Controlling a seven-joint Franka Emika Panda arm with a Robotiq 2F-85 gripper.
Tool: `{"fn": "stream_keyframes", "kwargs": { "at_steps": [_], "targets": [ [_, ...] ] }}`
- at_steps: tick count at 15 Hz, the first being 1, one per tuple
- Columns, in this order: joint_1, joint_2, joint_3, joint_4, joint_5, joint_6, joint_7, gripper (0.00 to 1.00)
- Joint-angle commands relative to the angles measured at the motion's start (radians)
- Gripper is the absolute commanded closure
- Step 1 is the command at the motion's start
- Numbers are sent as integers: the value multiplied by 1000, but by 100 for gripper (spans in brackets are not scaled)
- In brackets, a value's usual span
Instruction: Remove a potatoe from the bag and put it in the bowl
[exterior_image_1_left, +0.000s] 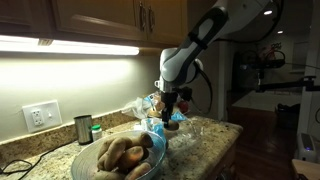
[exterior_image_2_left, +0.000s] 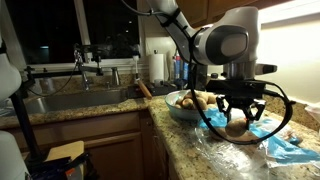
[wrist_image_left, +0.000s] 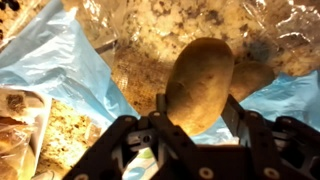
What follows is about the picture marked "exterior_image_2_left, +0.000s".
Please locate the black equipment pile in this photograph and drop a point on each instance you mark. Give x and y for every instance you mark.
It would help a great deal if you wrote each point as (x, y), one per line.
(60, 168)

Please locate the stainless steel sink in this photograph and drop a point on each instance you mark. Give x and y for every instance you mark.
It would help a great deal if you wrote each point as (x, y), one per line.
(76, 100)

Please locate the chrome faucet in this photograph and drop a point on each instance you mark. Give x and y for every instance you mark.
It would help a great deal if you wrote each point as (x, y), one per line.
(85, 80)

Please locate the white paper towel roll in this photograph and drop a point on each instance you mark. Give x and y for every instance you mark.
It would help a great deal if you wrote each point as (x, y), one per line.
(156, 66)

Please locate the black stand pole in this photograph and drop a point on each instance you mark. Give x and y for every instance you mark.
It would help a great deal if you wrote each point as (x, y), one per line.
(25, 130)

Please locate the brown potato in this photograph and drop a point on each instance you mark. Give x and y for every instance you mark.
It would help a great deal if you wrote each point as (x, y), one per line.
(179, 101)
(212, 98)
(187, 103)
(190, 94)
(201, 104)
(235, 130)

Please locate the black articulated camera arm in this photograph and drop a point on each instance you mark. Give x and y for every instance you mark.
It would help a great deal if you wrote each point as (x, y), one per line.
(93, 48)

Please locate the wooden base cabinets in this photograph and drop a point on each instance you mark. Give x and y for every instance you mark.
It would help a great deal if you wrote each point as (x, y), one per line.
(113, 156)

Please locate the white framed window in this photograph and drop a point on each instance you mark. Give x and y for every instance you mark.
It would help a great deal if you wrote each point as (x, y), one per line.
(81, 20)

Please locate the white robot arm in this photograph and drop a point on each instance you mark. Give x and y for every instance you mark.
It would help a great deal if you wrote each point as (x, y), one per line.
(230, 43)

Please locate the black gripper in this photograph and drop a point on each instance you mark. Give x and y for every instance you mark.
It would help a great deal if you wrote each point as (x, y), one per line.
(240, 101)

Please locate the under cabinet light strip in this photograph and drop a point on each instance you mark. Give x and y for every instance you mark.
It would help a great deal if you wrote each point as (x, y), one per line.
(290, 11)

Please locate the wooden upper cabinets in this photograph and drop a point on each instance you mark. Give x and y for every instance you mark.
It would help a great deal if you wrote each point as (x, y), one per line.
(220, 6)

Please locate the brown cardboard box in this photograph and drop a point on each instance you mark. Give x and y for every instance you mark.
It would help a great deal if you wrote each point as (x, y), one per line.
(65, 150)

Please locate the black counter tray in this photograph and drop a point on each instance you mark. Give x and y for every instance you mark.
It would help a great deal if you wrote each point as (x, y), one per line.
(160, 90)

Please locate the white rounded housing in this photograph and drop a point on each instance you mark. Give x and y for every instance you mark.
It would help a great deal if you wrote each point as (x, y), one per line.
(11, 156)
(8, 76)

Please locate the wooden rolling pin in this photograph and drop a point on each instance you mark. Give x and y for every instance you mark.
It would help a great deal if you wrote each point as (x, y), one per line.
(145, 90)

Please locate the clear and blue potato bag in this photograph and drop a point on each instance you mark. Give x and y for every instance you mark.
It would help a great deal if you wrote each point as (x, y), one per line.
(286, 151)

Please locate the clear glass bowl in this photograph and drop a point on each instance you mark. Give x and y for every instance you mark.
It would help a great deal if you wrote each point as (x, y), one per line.
(181, 115)

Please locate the white dish wand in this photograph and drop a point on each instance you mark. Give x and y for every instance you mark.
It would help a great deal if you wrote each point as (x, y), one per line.
(135, 68)

